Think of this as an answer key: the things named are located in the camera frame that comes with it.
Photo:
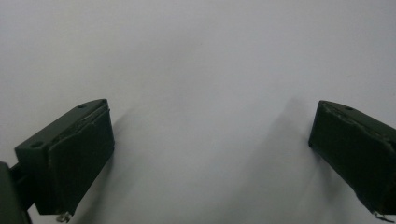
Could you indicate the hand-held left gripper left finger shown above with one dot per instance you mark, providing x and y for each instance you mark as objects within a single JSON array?
[{"x": 74, "y": 161}]

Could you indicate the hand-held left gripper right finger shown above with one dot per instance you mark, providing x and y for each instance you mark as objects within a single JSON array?
[{"x": 358, "y": 152}]

